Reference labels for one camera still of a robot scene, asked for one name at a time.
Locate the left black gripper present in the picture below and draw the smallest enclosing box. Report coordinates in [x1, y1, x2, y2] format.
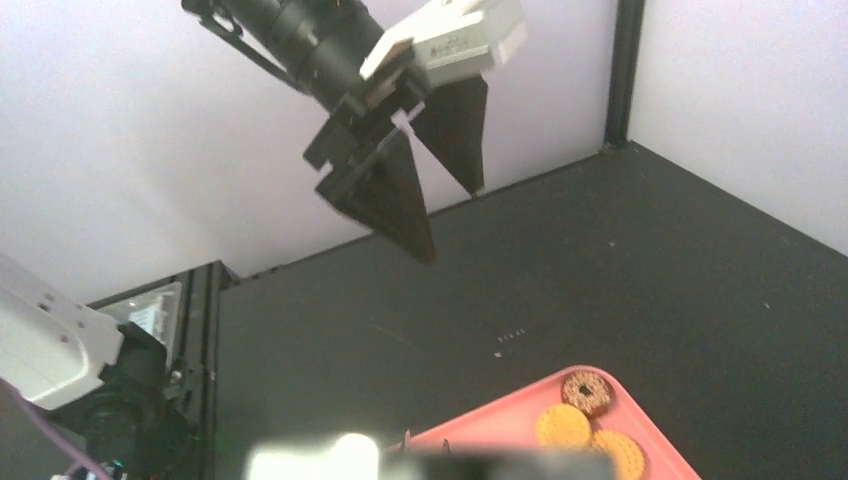
[303, 63, 488, 264]

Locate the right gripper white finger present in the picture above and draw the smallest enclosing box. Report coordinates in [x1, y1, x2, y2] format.
[245, 433, 380, 480]

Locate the pink plastic tray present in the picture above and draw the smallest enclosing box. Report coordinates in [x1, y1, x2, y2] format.
[402, 365, 699, 479]

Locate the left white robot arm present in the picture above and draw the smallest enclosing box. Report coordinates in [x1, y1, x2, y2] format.
[1, 1, 364, 302]

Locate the chocolate donut cookie left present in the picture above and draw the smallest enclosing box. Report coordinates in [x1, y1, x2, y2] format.
[560, 370, 614, 419]

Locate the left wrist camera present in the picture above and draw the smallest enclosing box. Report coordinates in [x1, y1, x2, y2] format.
[359, 0, 527, 87]

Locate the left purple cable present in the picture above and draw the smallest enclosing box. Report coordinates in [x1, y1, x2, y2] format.
[0, 377, 114, 480]

